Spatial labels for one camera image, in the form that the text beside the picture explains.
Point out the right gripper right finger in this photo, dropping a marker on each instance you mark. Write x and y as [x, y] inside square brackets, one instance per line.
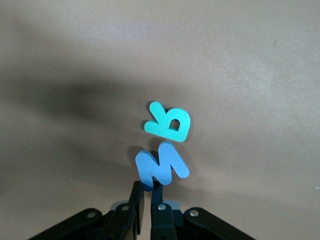
[161, 220]

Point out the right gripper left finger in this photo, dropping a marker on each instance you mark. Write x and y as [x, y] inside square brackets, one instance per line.
[132, 220]

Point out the blue uppercase letter W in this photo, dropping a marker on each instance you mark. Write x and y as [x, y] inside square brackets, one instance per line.
[160, 167]

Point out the teal letter R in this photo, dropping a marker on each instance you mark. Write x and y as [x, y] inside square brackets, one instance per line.
[160, 130]

